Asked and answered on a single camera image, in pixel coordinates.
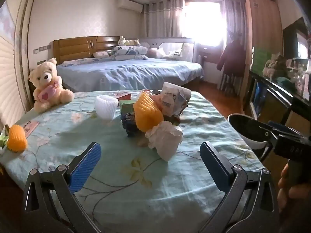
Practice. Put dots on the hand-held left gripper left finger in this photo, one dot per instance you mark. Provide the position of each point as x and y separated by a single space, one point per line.
85 167

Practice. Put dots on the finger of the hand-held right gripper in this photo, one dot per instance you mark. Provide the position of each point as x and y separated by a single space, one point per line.
281 128
266 133

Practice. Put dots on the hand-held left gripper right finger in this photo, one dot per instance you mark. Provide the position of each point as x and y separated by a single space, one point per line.
215 167

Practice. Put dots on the black trash bin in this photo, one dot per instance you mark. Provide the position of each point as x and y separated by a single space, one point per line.
245 128

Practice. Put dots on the white tissue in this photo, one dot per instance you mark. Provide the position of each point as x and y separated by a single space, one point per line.
165 138

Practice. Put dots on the white foam fruit net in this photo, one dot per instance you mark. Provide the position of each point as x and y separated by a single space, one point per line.
104 108

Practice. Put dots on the green drink carton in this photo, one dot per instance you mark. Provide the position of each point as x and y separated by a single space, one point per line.
126 106

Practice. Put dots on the large orange foam net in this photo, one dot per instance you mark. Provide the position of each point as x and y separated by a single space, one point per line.
145 114

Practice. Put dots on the white carton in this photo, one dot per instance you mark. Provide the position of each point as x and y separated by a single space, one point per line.
171 97

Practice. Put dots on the person's right hand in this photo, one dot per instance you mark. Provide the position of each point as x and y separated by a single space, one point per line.
283 182

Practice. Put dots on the black glass cabinet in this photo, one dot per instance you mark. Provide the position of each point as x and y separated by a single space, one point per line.
279 102

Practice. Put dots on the floral teal blanket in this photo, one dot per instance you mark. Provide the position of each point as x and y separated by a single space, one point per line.
109 187

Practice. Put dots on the teal cloth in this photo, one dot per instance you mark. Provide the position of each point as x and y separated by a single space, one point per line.
284 81

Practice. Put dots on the blue snack wrapper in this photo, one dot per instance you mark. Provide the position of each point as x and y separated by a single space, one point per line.
127 123

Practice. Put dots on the striped cloth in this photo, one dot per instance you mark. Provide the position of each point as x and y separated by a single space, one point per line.
227 82

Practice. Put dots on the brown plush cloth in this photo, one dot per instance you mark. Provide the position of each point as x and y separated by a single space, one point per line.
275 64

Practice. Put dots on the dark crumpled wrapper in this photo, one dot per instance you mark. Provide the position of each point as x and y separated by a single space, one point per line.
171 119

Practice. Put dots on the flat pink packet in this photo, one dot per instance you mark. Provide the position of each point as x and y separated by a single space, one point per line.
30 126

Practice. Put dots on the stack of green boxes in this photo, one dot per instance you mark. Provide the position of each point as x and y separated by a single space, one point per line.
258 58

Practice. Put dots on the small orange foam net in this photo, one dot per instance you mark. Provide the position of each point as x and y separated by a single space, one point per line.
17 138

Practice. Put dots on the pink red box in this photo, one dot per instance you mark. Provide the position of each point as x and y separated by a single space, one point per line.
124 94

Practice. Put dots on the black television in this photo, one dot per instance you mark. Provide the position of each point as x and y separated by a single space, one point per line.
290 43

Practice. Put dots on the dark red coat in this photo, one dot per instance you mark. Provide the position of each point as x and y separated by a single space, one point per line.
232 53

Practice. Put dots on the pink pig plush red dress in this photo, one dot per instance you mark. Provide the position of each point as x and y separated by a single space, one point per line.
158 99

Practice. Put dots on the cream teddy bear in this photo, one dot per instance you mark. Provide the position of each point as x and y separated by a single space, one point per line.
46 77

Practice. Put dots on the wooden window desk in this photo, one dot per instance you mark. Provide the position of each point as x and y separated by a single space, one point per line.
209 53

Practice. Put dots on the bed with blue sheet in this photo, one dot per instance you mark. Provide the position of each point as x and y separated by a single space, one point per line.
133 72

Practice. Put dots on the tall wooden wardrobe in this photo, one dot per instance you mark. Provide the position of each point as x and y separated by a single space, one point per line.
263 21

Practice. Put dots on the white pillow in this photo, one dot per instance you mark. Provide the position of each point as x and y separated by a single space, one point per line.
102 54

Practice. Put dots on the white slatted closet door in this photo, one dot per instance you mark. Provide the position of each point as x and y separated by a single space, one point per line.
12 77

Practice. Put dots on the small white plush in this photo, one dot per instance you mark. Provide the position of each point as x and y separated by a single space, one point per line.
176 52

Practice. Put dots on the grey curtain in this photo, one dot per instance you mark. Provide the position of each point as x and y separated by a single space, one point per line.
162 19
233 17

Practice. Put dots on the wooden headboard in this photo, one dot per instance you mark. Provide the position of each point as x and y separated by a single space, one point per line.
77 46

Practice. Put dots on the blue patterned pillow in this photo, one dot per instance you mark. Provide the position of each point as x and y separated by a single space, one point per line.
128 50

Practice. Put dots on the bright window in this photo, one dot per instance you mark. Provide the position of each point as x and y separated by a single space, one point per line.
204 21

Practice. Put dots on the pink plush toy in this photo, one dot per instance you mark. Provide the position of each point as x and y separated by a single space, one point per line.
154 52

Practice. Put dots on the white plush bear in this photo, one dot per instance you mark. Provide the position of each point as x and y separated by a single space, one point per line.
122 41

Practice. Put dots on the wall switches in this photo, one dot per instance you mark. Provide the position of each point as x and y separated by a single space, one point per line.
42 49

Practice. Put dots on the grey bed guard rail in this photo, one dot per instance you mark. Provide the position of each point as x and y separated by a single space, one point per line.
170 43

